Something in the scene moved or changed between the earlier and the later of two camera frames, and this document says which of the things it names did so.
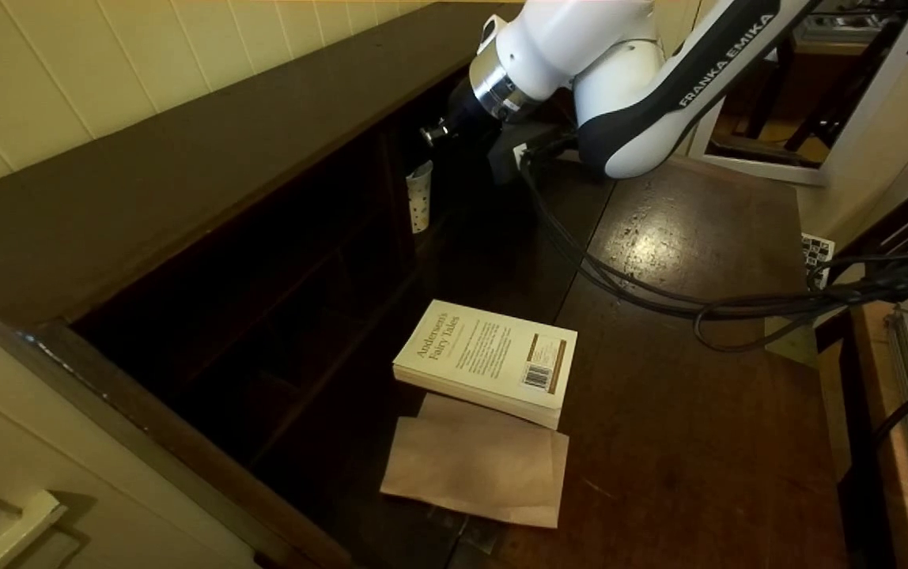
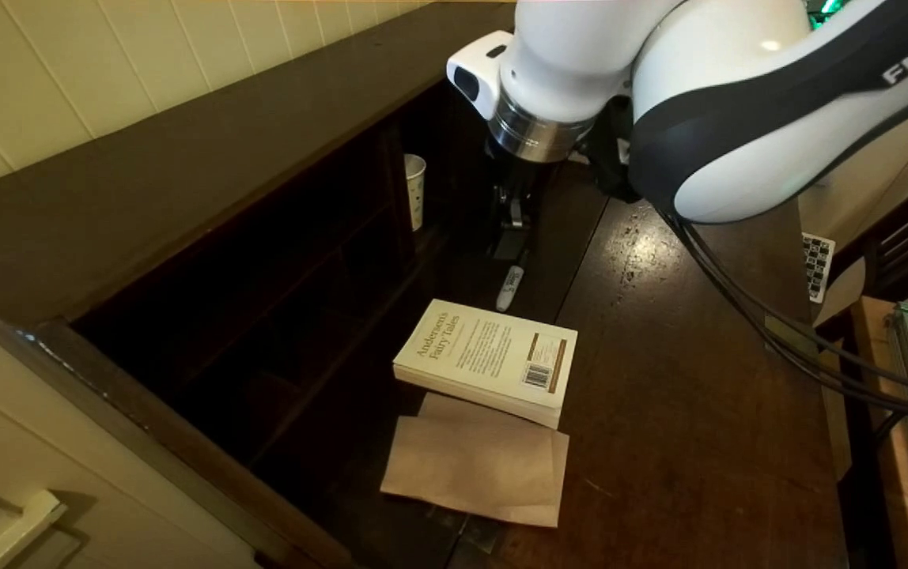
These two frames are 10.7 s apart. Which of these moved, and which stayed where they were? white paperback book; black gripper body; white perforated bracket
Moved: black gripper body
Stayed: white paperback book; white perforated bracket
